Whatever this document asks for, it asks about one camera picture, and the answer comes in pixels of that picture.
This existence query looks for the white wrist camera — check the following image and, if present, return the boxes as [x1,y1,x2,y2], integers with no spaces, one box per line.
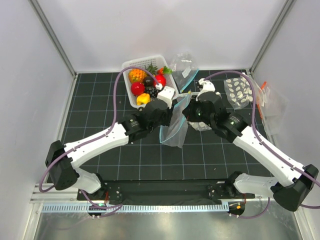
[196,78,216,101]
[157,86,175,109]

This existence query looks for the clear bag orange zipper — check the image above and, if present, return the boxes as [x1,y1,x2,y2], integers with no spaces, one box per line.
[257,81,289,136]

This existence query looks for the yellow toy bell pepper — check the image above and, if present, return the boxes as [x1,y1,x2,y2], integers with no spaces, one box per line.
[136,93,151,106]

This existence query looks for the clear zip bag teal zipper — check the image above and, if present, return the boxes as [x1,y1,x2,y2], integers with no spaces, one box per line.
[159,94,192,148]

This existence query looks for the left aluminium frame post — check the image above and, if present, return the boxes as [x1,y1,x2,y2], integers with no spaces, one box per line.
[28,0,77,78]

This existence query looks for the black toy blackberry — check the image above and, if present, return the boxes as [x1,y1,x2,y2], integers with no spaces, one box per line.
[144,86,159,99]

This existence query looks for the aluminium frame post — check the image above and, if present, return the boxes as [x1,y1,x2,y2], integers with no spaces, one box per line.
[28,0,77,78]
[250,0,296,75]

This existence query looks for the white plastic basket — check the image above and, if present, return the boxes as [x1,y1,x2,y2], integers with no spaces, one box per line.
[122,55,179,109]

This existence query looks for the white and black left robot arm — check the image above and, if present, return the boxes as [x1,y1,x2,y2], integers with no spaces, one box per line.
[45,98,174,200]

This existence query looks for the dark purple toy mangosteen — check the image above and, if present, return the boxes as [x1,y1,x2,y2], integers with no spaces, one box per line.
[143,76,154,87]

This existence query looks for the red yellow toy apple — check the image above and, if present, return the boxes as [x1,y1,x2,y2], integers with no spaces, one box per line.
[153,74,166,87]

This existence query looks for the orange toy pineapple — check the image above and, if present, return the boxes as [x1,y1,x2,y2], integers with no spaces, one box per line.
[128,68,147,84]

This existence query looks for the white polka dot zip bag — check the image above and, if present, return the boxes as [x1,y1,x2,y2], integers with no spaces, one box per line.
[177,91,213,132]

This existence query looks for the polka dot bag at right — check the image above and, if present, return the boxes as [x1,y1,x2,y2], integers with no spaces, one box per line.
[224,75,264,110]

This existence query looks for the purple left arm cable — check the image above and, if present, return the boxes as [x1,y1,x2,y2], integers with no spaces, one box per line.
[38,65,163,217]

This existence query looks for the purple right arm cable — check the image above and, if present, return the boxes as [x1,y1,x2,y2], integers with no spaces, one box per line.
[198,70,320,219]

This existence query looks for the right aluminium frame post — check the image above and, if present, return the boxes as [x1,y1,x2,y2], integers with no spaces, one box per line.
[250,0,296,75]

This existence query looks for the slotted grey cable duct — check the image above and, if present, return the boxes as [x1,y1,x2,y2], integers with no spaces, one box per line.
[41,202,229,214]

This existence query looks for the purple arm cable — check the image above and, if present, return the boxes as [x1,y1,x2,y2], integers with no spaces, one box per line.
[38,65,163,217]
[198,70,320,219]

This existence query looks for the black grid cutting mat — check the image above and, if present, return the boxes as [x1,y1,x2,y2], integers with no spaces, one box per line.
[61,72,271,181]

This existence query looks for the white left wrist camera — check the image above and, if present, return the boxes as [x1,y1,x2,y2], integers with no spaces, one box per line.
[157,86,175,109]

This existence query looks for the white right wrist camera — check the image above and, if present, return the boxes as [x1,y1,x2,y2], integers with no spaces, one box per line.
[196,78,216,101]

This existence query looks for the clear bag blue zipper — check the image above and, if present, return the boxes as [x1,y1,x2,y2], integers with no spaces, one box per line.
[169,51,199,93]

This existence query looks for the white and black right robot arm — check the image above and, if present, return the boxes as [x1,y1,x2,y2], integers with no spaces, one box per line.
[182,92,319,212]

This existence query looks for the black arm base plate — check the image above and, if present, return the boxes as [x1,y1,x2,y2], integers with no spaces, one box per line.
[87,179,255,206]

